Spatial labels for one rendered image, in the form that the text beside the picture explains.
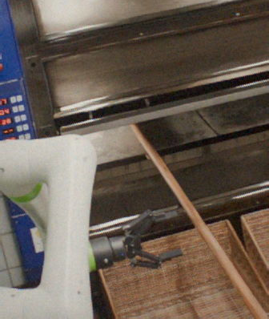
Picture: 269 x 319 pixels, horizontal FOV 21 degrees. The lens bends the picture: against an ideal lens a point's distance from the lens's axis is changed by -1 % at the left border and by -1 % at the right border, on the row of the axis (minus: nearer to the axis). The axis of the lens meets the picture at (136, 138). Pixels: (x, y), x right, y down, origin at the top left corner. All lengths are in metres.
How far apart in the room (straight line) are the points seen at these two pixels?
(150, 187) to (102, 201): 0.19
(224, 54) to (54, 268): 1.29
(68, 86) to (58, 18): 0.24
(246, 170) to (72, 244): 1.35
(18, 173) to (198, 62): 1.04
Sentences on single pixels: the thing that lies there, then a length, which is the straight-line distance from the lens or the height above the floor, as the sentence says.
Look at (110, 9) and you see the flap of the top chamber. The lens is 2.53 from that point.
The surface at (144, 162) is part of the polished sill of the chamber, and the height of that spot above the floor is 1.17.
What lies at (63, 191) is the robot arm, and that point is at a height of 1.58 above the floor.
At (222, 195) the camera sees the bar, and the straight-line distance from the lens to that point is 2.46.
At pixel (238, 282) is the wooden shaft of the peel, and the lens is 1.99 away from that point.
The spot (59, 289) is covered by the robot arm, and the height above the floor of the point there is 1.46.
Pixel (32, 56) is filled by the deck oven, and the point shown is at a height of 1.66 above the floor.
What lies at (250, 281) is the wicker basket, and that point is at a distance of 2.85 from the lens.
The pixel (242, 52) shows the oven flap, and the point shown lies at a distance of 2.71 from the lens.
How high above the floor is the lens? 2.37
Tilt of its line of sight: 24 degrees down
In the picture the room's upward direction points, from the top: 9 degrees counter-clockwise
